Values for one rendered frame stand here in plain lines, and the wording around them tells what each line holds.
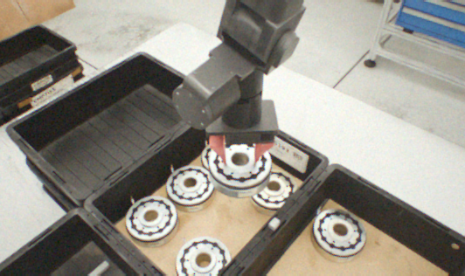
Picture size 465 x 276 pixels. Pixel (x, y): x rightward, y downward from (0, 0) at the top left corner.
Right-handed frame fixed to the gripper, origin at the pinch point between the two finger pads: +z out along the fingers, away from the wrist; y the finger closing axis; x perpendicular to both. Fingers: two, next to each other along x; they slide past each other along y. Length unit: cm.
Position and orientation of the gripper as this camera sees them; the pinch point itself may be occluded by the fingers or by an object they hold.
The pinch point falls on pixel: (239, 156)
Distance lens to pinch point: 61.8
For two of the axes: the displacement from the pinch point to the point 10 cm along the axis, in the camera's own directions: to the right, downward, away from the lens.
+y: 10.0, -0.4, 0.4
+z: 0.0, 6.8, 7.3
